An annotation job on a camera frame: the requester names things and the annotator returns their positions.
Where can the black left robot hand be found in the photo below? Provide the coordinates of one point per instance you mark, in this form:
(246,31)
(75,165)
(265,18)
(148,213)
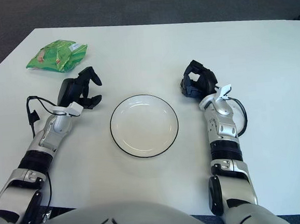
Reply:
(67,90)

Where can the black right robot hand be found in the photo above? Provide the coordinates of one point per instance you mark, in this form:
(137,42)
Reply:
(207,81)

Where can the green snack bag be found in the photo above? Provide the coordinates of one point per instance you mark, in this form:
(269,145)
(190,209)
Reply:
(57,55)

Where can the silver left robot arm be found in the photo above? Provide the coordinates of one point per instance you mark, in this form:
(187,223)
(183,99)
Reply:
(50,130)

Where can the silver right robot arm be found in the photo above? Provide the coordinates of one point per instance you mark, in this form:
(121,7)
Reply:
(224,127)

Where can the white plate with black rim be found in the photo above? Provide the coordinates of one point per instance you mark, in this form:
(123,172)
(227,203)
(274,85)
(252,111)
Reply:
(143,125)

